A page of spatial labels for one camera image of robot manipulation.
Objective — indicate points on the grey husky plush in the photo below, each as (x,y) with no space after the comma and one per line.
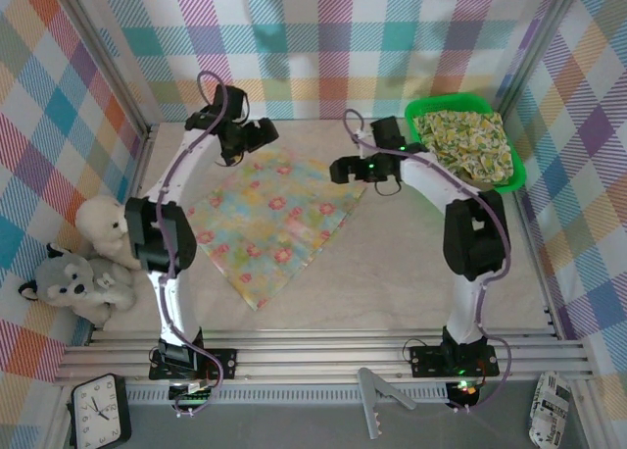
(63,277)

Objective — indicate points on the black alarm clock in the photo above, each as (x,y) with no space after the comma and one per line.
(98,410)

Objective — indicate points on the pastel pink flower skirt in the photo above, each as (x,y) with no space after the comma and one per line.
(264,223)

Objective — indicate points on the newspaper print pouch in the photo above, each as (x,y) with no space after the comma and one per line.
(548,410)

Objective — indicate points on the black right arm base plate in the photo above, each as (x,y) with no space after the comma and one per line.
(426,361)

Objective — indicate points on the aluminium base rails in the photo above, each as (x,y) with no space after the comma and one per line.
(318,356)

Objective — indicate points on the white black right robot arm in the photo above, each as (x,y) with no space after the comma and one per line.
(470,233)

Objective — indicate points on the grey plastic clamp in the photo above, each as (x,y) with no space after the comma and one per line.
(367,390)

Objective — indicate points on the white teddy bear plush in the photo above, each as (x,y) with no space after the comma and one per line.
(98,218)

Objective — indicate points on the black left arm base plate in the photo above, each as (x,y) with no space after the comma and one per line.
(227,358)

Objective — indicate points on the green controller circuit board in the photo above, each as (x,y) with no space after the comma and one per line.
(191,392)

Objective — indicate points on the lemon print skirt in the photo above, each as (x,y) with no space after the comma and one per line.
(465,140)

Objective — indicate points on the aluminium corner post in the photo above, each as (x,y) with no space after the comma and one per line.
(536,47)
(107,54)

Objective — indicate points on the black controller board orange connector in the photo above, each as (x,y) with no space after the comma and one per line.
(465,392)

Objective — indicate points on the green plastic basket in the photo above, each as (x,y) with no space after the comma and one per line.
(416,108)

